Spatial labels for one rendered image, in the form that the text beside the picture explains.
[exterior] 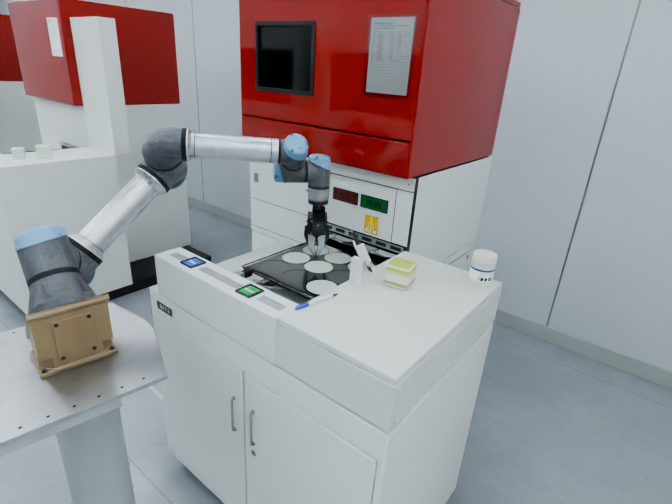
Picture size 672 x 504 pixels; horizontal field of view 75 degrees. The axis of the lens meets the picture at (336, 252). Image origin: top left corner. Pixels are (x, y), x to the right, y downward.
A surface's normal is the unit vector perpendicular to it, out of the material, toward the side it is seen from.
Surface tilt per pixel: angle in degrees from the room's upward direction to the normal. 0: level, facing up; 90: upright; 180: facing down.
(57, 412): 0
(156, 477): 0
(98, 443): 90
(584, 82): 90
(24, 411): 0
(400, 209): 90
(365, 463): 90
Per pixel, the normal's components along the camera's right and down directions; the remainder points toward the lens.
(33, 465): 0.06, -0.92
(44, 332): 0.67, 0.32
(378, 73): -0.62, 0.27
